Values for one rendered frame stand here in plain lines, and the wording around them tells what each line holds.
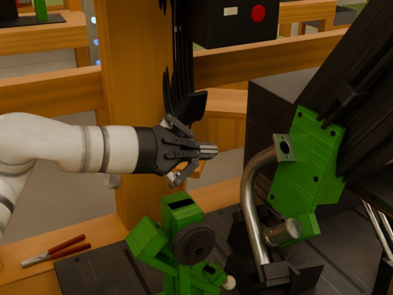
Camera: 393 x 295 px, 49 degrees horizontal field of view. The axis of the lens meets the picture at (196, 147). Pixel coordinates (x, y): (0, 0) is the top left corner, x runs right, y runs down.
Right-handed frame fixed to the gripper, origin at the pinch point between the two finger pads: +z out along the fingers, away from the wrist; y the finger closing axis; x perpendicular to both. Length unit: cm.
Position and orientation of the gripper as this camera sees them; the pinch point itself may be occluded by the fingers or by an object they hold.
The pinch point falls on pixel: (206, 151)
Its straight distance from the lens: 74.6
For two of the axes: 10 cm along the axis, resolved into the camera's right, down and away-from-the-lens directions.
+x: -4.8, 3.3, 8.1
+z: 8.7, 0.2, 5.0
